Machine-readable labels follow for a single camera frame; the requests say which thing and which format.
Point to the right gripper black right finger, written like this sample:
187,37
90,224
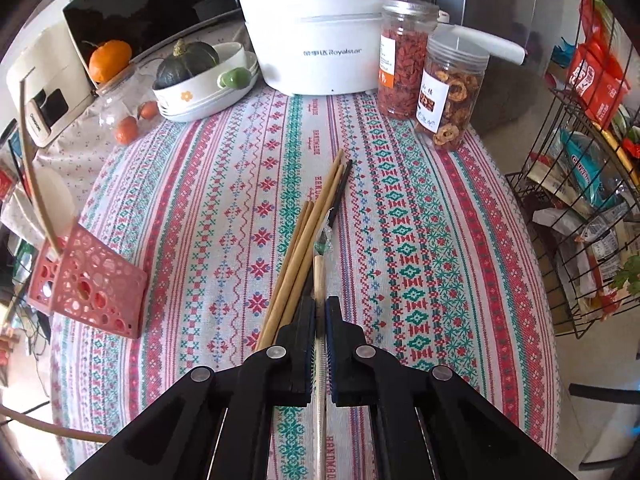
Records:
427,424

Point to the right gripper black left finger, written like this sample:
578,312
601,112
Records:
214,425

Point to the disposable chopsticks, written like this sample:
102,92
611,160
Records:
319,268

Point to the black chopstick gold band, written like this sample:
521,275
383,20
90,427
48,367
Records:
332,214

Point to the brown wooden chopstick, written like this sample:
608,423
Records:
299,265

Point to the patterned striped tablecloth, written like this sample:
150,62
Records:
426,250

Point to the pink perforated utensil holder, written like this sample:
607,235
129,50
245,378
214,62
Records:
90,284

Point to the glass jar with wooden lid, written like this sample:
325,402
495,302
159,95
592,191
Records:
128,108

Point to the dried fruit slices jar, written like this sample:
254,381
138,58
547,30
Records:
453,73

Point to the dark green pumpkin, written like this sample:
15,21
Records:
187,60

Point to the white air fryer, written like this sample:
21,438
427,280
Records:
54,82

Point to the orange tangerine on jar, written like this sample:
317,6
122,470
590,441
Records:
107,60

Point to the goji berry plastic jar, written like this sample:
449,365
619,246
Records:
402,60

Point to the white electric cooking pot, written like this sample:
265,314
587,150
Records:
327,47

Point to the black microwave oven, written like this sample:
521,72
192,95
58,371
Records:
146,25

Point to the silver refrigerator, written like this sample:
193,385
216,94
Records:
509,91

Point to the black wire storage rack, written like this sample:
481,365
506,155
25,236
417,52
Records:
579,184

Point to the white bowl with green handle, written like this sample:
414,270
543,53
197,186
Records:
214,90

